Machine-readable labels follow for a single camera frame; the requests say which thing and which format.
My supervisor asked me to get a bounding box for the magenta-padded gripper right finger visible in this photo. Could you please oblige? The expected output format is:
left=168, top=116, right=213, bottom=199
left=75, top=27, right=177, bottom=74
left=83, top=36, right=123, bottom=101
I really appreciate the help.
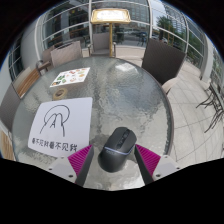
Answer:
left=133, top=143, right=182, bottom=185

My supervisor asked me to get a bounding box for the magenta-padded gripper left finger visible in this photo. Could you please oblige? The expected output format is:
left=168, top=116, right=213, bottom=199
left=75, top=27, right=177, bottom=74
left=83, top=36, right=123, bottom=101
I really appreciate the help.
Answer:
left=46, top=144, right=96, bottom=188

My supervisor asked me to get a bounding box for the black computer mouse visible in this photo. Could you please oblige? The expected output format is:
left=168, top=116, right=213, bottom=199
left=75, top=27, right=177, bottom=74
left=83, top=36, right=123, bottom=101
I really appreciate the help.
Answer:
left=97, top=126, right=138, bottom=174

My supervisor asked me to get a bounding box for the white mouse pad with drawing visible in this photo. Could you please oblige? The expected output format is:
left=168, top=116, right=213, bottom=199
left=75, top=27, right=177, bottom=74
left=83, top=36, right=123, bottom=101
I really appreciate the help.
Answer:
left=27, top=96, right=94, bottom=158

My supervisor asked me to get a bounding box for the beige tape roll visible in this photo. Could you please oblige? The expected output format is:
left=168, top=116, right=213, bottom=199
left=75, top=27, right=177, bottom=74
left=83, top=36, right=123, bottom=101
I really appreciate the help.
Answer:
left=52, top=88, right=69, bottom=101

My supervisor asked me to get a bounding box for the wooden slat bench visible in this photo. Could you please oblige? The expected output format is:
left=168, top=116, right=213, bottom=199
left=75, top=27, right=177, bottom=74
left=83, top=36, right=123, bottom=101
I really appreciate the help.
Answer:
left=12, top=66, right=42, bottom=99
left=0, top=129, right=16, bottom=162

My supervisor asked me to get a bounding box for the food picture menu card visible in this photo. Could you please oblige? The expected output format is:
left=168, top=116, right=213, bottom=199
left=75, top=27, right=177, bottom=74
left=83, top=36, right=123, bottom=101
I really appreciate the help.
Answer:
left=49, top=67, right=91, bottom=88

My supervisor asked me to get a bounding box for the black metal chair group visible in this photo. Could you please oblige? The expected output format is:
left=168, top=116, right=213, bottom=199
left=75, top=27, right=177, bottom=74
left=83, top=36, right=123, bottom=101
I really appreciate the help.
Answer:
left=195, top=79, right=224, bottom=134

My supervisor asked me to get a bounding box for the dark brown wicker chair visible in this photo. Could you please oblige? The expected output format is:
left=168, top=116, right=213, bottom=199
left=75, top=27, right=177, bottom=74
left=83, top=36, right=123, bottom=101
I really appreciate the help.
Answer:
left=141, top=37, right=188, bottom=95

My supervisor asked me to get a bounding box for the golden sign stand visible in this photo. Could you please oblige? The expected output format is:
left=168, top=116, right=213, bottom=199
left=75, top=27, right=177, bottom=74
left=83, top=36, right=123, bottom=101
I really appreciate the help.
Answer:
left=90, top=8, right=132, bottom=58

